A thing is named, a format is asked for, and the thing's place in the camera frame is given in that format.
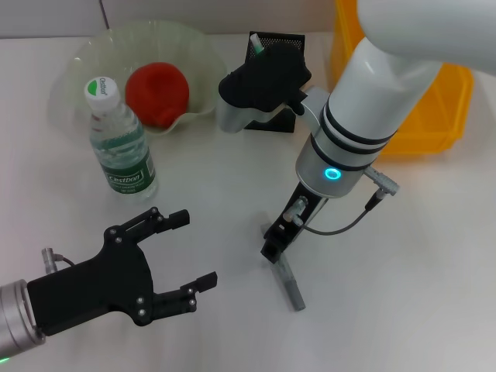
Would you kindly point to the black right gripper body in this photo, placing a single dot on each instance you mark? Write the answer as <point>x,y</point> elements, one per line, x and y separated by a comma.
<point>302,209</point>

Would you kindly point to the yellow plastic bin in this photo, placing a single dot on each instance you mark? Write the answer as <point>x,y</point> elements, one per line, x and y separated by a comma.
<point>434,128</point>

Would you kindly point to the grey marker pen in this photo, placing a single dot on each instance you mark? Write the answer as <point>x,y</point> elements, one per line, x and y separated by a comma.
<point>292,294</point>

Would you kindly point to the red-orange toy orange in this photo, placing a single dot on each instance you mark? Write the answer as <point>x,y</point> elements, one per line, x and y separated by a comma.
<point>157,93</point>

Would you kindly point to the green utility knife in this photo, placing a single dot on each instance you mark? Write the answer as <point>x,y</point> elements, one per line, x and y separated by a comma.
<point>256,44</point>

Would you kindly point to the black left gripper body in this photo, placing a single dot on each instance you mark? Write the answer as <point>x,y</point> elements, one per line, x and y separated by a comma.
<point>97,286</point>

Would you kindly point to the black mesh pen holder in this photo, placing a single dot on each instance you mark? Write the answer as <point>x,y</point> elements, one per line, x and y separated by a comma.
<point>283,122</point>

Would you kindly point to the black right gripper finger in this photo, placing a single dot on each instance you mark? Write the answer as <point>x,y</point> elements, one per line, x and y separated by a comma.
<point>273,246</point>

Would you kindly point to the pale green glass fruit plate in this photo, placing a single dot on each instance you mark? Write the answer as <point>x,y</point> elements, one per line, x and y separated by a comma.
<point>193,58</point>

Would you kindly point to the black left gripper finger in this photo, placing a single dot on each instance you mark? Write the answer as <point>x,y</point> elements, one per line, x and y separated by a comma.
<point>178,300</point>
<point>159,222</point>

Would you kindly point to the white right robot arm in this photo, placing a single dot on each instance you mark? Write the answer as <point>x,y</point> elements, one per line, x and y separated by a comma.
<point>368,97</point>

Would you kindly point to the clear water bottle green label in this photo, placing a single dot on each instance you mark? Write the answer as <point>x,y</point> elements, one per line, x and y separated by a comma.
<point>120,155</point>

